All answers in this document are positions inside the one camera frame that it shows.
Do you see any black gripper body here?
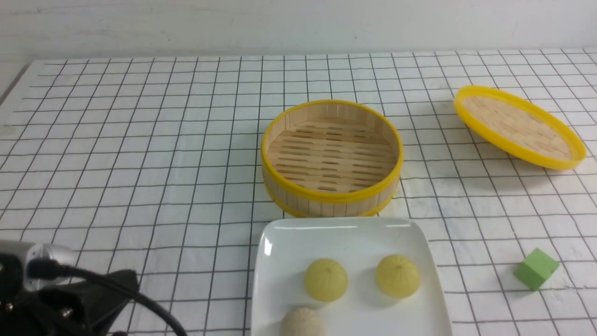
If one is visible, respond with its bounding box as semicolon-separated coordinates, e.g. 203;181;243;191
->
0;269;130;336

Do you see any white square plate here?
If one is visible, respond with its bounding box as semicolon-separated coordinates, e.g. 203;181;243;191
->
251;217;453;336

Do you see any green cube block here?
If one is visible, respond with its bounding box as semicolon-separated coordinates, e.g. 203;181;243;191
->
513;247;560;291

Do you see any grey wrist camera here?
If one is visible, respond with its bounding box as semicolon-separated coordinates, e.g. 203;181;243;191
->
0;239;76;292

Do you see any yellow rimmed bamboo steamer basket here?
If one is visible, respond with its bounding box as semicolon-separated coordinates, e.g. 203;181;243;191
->
261;100;404;217

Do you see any white checkered tablecloth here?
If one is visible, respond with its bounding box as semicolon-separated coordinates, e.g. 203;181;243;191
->
0;49;597;336

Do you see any beige steamed bun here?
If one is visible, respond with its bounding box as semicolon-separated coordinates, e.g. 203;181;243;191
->
281;308;326;336

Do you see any yellow rimmed bamboo steamer lid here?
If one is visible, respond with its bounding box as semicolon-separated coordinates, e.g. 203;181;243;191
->
453;85;587;170

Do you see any black cable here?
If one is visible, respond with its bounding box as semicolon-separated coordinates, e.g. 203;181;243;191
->
27;259;188;336

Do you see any yellow steamed bun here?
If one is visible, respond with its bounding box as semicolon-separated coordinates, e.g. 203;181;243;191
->
375;254;421;299
304;258;349;302

